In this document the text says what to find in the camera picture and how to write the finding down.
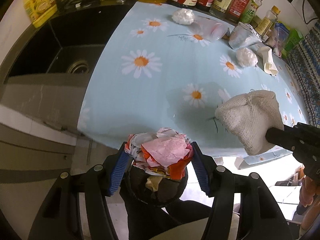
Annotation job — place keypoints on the white paper napkin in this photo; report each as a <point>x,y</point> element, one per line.
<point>268,63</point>

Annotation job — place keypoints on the black kitchen sink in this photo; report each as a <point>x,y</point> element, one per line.
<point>70,43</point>

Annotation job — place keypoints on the black-lined trash bin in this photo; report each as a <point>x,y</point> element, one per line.
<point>169,190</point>

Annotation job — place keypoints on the daisy print blue tablecloth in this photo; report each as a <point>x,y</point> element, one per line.
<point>155,73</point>

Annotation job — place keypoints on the green label oil bottle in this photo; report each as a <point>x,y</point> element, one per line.
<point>250,11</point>

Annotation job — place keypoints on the beige paper bag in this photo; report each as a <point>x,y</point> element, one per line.
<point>153,182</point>

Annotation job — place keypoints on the foil cup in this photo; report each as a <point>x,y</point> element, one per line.
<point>243,35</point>

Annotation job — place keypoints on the patterned blue curtain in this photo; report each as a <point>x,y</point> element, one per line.
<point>303,60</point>

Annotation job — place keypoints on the person's right hand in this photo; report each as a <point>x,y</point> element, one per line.
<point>309,189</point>

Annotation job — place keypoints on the green packet bag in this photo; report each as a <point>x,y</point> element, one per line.
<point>292,40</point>

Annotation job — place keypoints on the small white plastic ball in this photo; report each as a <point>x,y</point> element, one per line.
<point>183,16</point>

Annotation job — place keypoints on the pink red wrapper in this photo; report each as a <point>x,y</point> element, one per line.
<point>164,153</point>

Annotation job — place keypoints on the white knit cloth large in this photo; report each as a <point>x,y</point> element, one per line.
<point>249,116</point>

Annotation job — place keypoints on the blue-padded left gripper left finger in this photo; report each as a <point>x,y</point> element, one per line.
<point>118,164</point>

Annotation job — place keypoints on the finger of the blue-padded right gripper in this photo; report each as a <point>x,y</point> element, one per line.
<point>284,138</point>

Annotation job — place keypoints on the blue white salt bag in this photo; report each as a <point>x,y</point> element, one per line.
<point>278,37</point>

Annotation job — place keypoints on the clear plastic cup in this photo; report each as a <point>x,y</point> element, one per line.
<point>212,30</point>

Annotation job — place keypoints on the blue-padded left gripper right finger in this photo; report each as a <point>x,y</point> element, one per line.
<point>202,165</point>

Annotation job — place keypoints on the red label liquor bottle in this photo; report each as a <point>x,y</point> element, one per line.
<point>235,10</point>

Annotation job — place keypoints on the yellow cap seasoning bottle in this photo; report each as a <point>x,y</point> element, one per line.
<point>266,23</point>

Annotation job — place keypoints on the yellow dish soap bottle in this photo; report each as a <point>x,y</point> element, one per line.
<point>40,11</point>

